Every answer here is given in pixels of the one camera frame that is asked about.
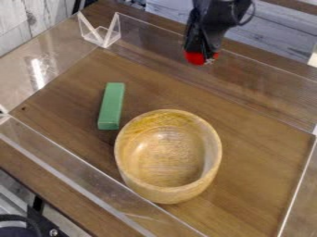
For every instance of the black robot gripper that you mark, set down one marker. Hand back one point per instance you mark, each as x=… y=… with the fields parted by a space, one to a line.
x=212 y=18

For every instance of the red plush strawberry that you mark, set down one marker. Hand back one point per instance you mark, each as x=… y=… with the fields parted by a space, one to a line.
x=198 y=60

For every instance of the clear acrylic tray walls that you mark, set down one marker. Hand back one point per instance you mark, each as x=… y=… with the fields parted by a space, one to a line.
x=261 y=107

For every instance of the green rectangular block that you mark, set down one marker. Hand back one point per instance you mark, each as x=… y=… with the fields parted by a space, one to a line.
x=110 y=112

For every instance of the wooden bowl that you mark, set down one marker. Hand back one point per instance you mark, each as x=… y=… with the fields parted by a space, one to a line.
x=167 y=154

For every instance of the black clamp mount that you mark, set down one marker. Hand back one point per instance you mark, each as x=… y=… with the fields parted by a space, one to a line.
x=24 y=221

